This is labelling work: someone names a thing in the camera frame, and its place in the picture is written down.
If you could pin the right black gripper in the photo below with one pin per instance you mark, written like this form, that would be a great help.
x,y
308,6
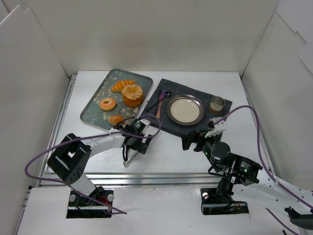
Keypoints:
x,y
187,140

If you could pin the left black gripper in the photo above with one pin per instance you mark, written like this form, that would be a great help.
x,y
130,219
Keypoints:
x,y
141,147

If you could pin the stainless steel tongs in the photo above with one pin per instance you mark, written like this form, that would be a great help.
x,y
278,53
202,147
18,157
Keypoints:
x,y
129,160

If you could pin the small round orange bun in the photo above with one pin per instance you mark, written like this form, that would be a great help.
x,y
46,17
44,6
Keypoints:
x,y
115,119

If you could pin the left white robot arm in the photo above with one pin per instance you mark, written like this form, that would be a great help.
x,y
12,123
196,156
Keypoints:
x,y
68,162

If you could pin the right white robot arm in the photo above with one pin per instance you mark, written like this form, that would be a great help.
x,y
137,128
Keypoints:
x,y
245,179

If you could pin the tall sesame bundt bread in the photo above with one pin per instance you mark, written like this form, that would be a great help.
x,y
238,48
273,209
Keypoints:
x,y
132,95

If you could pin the ridged orange croissant bread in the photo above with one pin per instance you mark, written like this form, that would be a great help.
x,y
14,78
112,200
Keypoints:
x,y
120,85

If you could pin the cream plate dark rim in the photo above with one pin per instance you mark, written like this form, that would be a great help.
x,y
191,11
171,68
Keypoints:
x,y
185,109

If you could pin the dark checked cloth mat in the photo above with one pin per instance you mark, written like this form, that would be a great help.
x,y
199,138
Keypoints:
x,y
168,123

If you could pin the glass cup with drink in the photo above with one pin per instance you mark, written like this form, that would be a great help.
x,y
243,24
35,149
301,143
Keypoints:
x,y
216,105

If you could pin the floral blue serving tray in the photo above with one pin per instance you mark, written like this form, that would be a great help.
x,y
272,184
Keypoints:
x,y
92,113

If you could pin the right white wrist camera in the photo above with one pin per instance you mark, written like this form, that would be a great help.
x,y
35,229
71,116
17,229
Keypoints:
x,y
216,126

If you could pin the aluminium frame rail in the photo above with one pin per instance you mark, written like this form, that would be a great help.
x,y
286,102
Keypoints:
x,y
165,162

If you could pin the glazed ring donut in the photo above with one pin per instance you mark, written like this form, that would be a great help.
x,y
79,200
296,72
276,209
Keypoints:
x,y
107,104

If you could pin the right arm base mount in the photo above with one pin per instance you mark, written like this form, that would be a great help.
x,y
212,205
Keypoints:
x,y
213,204

